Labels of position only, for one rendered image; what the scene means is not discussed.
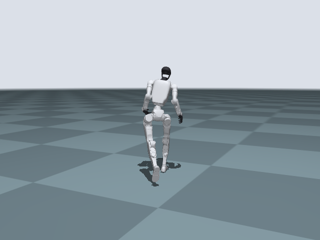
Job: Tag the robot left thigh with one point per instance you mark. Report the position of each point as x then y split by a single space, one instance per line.
148 129

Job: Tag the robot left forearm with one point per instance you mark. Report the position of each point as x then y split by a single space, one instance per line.
145 104

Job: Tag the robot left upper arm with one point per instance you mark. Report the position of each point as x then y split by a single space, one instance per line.
149 89

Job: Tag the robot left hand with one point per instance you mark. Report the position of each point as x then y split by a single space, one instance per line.
146 112

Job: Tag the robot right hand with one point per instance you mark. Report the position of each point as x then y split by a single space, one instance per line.
181 119

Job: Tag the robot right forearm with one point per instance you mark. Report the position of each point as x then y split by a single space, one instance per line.
177 108

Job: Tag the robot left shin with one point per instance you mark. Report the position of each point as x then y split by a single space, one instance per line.
152 154

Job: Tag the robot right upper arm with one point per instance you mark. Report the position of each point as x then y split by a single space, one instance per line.
174 93

